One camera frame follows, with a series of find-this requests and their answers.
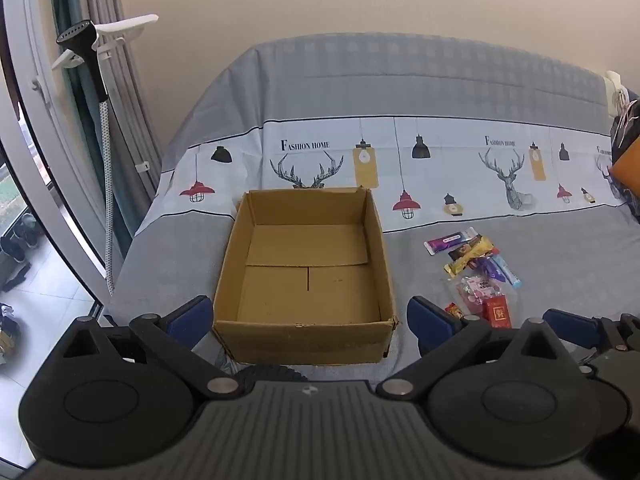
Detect white plastic hanger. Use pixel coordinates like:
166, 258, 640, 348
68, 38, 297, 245
51, 14, 160, 70

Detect black garment steamer head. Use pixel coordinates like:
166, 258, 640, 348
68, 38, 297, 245
56, 20, 107, 103

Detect braided steamer hose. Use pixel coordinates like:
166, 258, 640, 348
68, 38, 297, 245
98, 98, 117, 297

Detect purple Alpenliebe candy stick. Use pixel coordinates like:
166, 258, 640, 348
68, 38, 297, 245
471, 255, 506, 283

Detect light blue candy stick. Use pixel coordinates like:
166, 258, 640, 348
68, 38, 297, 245
491, 254, 522, 288

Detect red snack packet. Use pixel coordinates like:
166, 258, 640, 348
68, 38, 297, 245
483, 296, 512, 328

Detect open cardboard box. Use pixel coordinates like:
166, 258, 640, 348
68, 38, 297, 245
213, 188, 398, 365

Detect shoes on balcony floor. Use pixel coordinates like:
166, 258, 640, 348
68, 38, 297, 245
1, 211, 43, 292

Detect black ribbed wheel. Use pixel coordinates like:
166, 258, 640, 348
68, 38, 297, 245
234, 364, 307, 390

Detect black gold snack bar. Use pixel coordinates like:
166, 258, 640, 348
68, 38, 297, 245
444, 235, 494, 278

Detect clear pink candy bag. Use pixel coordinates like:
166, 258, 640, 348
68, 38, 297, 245
456, 275, 502, 315

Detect orange bag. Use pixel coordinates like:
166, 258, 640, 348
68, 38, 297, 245
611, 136, 640, 197

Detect purple white snack bar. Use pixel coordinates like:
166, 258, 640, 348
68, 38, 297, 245
424, 228, 477, 256

